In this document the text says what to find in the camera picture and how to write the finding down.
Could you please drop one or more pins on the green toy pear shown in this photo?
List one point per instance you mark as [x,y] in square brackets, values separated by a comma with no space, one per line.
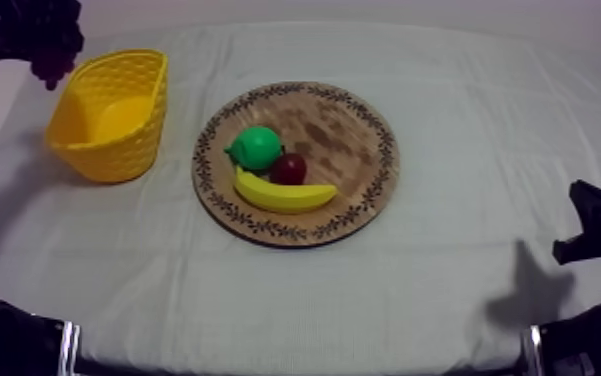
[255,147]

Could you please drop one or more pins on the small red fruit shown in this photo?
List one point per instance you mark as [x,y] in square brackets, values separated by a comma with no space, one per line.
[289,169]

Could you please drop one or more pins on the yellow plastic basket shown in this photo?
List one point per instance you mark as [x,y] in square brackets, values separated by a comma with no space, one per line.
[116,149]

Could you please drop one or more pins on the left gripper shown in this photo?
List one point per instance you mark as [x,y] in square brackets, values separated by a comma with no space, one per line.
[32,26]

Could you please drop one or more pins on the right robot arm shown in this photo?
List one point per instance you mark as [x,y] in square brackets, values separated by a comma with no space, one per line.
[588,341]

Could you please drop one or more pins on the round wooden board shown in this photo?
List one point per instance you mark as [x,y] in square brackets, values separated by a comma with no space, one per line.
[342,173]

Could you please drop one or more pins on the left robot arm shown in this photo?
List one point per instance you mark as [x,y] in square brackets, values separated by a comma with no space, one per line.
[6,341]

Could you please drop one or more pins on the purple toy grapes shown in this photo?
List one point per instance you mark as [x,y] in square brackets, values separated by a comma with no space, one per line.
[52,68]

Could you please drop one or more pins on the yellow toy banana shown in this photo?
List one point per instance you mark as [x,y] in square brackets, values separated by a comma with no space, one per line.
[279,197]

